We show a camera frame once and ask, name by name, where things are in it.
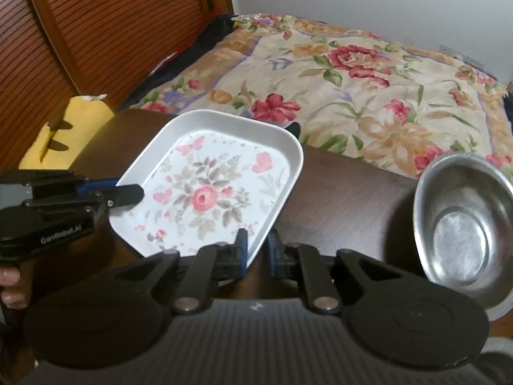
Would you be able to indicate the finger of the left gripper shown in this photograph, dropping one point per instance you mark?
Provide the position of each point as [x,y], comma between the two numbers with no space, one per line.
[93,185]
[113,196]

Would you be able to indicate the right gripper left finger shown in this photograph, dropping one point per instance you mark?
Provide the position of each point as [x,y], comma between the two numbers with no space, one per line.
[117,315]

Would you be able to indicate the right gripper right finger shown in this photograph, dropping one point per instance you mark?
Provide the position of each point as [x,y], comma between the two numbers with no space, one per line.
[401,317]

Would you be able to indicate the floral white tray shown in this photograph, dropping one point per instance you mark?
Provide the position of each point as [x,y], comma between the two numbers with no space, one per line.
[205,176]

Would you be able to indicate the steel bowl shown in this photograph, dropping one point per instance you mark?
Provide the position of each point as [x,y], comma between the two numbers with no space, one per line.
[462,221]

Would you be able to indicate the person's left hand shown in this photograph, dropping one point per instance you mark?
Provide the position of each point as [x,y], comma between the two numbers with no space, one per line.
[12,296]

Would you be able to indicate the yellow plush toy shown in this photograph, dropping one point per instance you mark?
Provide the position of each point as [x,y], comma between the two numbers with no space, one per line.
[61,140]

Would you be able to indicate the wooden louvered wardrobe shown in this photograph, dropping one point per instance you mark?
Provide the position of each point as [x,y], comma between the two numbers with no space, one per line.
[53,50]

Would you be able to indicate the dark clothes on bed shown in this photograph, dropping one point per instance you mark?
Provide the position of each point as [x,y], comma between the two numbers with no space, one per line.
[216,30]

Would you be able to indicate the floral bed quilt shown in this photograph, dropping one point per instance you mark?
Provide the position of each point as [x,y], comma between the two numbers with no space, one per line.
[352,93]

